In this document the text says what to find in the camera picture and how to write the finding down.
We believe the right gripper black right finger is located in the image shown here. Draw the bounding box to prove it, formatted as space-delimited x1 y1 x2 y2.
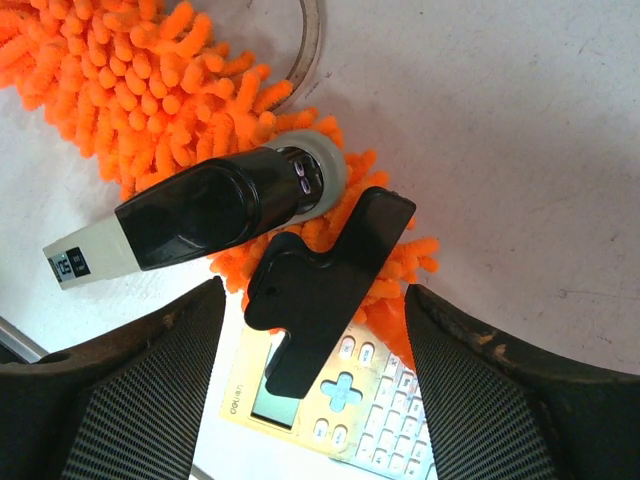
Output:
405 284 639 479

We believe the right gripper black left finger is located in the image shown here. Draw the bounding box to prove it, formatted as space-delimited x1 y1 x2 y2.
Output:
1 278 226 479

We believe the orange microfiber duster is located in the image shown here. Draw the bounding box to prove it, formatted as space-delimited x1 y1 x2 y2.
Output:
0 0 441 371

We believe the gold scientific calculator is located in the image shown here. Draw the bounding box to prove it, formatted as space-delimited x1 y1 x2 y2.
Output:
219 323 437 479

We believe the grey and black stapler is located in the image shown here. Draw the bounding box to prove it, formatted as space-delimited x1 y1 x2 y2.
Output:
43 129 347 290

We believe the black plastic clip piece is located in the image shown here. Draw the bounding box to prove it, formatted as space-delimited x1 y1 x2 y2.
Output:
244 187 416 399

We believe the aluminium front rail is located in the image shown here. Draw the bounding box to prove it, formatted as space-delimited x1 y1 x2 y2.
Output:
0 318 48 363

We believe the clear tape ring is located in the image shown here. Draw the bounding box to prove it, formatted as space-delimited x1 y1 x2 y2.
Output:
272 0 322 114

